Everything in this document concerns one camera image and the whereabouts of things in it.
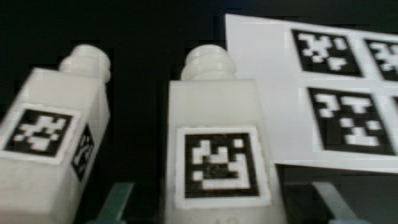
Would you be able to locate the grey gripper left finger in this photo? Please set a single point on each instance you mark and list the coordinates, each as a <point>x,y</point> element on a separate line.
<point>114,205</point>

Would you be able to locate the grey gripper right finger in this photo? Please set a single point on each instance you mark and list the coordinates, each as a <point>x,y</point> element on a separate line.
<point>345,216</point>

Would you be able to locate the white table leg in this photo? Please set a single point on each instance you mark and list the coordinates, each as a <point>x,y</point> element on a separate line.
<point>220,179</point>
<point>52,132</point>

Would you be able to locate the white marker sheet with tags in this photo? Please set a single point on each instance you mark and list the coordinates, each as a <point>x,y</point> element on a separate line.
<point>325,72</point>

